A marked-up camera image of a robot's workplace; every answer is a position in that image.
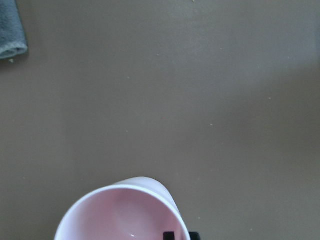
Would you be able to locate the pink cup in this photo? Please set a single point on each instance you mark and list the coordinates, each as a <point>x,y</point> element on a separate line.
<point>138,208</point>

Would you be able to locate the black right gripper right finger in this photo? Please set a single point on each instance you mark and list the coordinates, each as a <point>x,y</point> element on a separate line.
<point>194,235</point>

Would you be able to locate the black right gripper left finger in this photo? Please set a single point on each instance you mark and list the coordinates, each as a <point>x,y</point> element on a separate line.
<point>169,235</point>

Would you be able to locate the grey folded cloth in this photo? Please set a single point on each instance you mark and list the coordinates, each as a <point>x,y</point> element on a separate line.
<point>12,35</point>

